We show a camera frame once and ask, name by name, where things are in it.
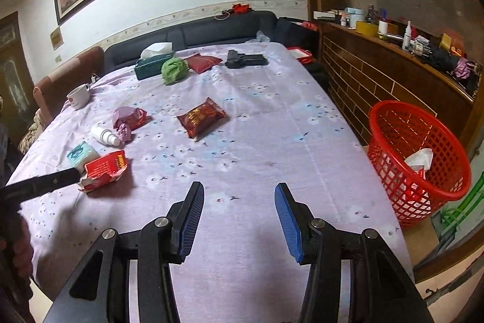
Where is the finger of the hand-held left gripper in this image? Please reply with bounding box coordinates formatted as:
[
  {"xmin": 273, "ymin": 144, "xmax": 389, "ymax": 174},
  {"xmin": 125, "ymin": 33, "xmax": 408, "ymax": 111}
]
[{"xmin": 0, "ymin": 167, "xmax": 82, "ymax": 204}]

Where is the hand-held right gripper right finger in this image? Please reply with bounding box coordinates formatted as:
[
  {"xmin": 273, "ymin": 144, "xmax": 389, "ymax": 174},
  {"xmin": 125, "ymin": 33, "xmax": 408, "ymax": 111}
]
[{"xmin": 274, "ymin": 182, "xmax": 433, "ymax": 323}]

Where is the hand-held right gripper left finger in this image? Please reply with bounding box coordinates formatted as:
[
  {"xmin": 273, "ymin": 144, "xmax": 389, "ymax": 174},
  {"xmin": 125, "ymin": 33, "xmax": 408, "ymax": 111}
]
[{"xmin": 43, "ymin": 181, "xmax": 205, "ymax": 323}]

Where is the teal tissue pack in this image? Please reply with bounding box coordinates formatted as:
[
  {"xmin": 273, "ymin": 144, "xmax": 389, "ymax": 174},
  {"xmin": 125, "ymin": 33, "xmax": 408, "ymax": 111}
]
[{"xmin": 67, "ymin": 141, "xmax": 100, "ymax": 172}]

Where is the torn red carton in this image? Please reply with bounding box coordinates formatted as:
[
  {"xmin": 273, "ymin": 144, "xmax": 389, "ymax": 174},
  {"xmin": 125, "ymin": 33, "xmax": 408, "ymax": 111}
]
[{"xmin": 77, "ymin": 151, "xmax": 131, "ymax": 194}]

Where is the white spray bottle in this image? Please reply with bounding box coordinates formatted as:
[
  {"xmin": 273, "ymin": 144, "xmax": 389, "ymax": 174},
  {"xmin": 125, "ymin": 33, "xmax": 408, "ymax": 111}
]
[{"xmin": 91, "ymin": 124, "xmax": 121, "ymax": 147}]

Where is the purple paper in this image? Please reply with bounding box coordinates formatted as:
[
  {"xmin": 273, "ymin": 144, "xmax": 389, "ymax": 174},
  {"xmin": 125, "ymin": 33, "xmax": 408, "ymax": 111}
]
[{"xmin": 116, "ymin": 122, "xmax": 133, "ymax": 144}]

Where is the dark red snack packet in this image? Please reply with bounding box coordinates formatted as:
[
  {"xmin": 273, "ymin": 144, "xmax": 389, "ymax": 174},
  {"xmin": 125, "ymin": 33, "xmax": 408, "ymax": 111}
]
[{"xmin": 177, "ymin": 97, "xmax": 227, "ymax": 139}]

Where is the purple red plastic bag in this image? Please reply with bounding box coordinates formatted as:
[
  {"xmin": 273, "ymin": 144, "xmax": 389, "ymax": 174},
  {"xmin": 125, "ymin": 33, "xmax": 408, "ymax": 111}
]
[{"xmin": 113, "ymin": 105, "xmax": 148, "ymax": 130}]

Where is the red plastic basket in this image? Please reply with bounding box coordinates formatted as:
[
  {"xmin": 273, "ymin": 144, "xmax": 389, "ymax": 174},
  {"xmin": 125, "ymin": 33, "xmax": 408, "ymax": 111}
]
[{"xmin": 368, "ymin": 101, "xmax": 473, "ymax": 229}]

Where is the person's left hand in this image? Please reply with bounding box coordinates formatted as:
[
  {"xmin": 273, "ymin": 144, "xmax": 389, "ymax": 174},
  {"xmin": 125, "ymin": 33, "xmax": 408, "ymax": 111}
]
[{"xmin": 13, "ymin": 221, "xmax": 35, "ymax": 282}]

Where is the floral cushion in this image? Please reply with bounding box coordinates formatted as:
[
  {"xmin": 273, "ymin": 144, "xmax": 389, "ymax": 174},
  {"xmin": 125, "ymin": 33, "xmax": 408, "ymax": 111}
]
[{"xmin": 19, "ymin": 109, "xmax": 48, "ymax": 153}]

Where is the purple floral tablecloth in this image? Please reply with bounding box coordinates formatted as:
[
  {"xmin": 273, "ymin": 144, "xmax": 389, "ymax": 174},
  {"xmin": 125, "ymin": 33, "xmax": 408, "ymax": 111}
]
[{"xmin": 5, "ymin": 42, "xmax": 414, "ymax": 323}]

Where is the brown armchair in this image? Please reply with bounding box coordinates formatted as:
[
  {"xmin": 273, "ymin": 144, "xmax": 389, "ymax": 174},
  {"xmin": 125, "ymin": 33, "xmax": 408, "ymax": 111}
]
[{"xmin": 33, "ymin": 46, "xmax": 105, "ymax": 127}]

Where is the wooden door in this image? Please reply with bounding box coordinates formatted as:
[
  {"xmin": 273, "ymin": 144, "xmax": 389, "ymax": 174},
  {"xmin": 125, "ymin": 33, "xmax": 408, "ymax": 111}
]
[{"xmin": 0, "ymin": 11, "xmax": 35, "ymax": 142}]

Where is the green towel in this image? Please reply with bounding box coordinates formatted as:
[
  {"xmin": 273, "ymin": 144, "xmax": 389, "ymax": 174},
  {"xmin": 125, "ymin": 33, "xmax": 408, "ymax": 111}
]
[{"xmin": 161, "ymin": 57, "xmax": 189, "ymax": 85}]

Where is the red pouch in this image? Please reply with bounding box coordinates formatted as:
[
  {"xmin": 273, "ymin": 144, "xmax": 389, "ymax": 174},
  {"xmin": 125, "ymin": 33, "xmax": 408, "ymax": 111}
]
[{"xmin": 185, "ymin": 54, "xmax": 223, "ymax": 74}]

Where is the green tissue box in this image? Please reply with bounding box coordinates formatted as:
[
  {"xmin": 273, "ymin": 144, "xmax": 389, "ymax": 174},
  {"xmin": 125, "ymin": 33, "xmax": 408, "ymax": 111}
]
[{"xmin": 134, "ymin": 42, "xmax": 175, "ymax": 80}]

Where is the red paper bag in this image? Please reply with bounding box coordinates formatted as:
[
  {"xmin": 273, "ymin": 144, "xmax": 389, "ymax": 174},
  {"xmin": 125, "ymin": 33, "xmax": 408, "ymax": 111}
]
[{"xmin": 287, "ymin": 47, "xmax": 314, "ymax": 64}]

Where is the black pistol-shaped tool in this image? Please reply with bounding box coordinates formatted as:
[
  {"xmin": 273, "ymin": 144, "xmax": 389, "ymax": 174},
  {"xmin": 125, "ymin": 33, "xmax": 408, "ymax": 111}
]
[{"xmin": 225, "ymin": 49, "xmax": 269, "ymax": 70}]

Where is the bamboo print glass panel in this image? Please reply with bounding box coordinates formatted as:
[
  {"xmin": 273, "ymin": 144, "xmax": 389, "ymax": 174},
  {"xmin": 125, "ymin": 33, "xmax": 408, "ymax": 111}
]
[{"xmin": 440, "ymin": 181, "xmax": 484, "ymax": 236}]

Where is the crumpled clear plastic bag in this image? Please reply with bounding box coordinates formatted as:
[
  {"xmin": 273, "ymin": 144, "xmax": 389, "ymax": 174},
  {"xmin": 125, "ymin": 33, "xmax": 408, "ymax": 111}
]
[{"xmin": 246, "ymin": 31, "xmax": 271, "ymax": 44}]

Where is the black sofa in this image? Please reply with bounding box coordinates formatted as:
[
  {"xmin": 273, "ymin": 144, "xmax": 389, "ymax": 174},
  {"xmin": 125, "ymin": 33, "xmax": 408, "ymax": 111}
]
[{"xmin": 104, "ymin": 10, "xmax": 326, "ymax": 77}]

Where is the yellow box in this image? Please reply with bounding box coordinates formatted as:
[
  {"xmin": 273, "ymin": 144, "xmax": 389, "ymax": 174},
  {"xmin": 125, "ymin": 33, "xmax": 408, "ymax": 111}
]
[{"xmin": 355, "ymin": 21, "xmax": 379, "ymax": 37}]

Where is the round white box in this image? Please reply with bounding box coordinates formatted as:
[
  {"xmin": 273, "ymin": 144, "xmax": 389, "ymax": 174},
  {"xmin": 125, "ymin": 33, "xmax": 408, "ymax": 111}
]
[{"xmin": 345, "ymin": 7, "xmax": 365, "ymax": 28}]

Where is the black folded umbrella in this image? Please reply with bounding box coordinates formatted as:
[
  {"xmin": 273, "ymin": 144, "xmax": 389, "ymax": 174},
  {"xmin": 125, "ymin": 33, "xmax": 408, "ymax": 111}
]
[{"xmin": 425, "ymin": 45, "xmax": 460, "ymax": 70}]

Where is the pink crumpled cloth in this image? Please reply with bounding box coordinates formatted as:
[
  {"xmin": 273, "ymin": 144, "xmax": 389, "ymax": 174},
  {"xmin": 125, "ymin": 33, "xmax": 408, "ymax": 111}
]
[{"xmin": 454, "ymin": 58, "xmax": 479, "ymax": 81}]

